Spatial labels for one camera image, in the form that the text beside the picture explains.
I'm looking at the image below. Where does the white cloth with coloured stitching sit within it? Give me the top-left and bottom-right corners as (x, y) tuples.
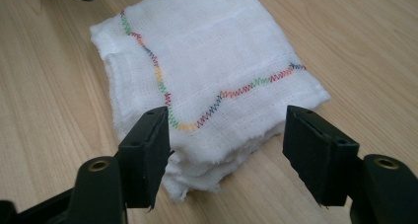
(89, 0), (331, 202)

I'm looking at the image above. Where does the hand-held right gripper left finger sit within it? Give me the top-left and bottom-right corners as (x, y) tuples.
(117, 106), (173, 210)

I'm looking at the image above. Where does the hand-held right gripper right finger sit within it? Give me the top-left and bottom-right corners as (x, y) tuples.
(282, 105), (361, 208)

